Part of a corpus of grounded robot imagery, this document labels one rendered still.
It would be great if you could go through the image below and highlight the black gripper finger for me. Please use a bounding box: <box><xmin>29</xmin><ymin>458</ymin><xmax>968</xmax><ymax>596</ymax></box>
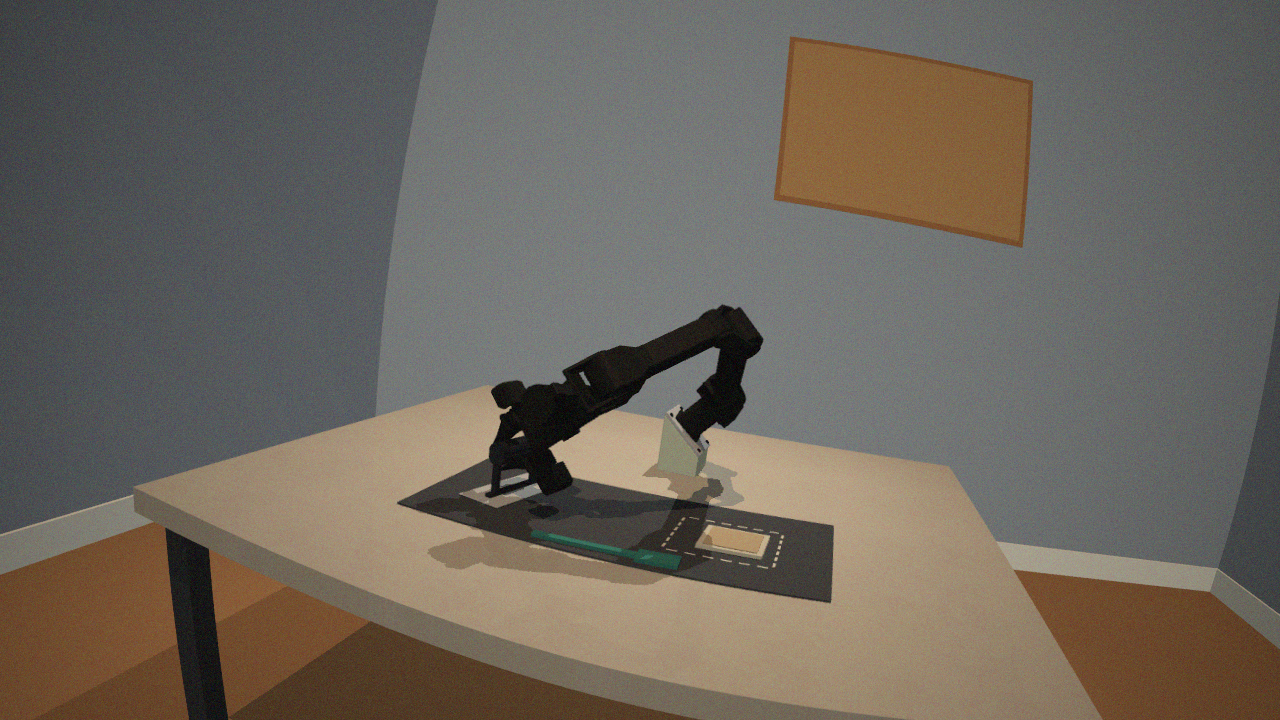
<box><xmin>500</xmin><ymin>455</ymin><xmax>536</xmax><ymax>475</ymax></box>
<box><xmin>493</xmin><ymin>414</ymin><xmax>522</xmax><ymax>443</ymax></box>

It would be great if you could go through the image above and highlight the cream square tile with dark centre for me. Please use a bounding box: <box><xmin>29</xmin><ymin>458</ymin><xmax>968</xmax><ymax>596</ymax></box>
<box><xmin>695</xmin><ymin>525</ymin><xmax>771</xmax><ymax>560</ymax></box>

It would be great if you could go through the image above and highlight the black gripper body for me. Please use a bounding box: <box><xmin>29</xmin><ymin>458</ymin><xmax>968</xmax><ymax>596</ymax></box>
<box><xmin>492</xmin><ymin>380</ymin><xmax>573</xmax><ymax>496</ymax></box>

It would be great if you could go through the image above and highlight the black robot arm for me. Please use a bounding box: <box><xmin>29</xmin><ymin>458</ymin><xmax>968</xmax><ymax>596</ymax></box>
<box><xmin>520</xmin><ymin>305</ymin><xmax>763</xmax><ymax>443</ymax></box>

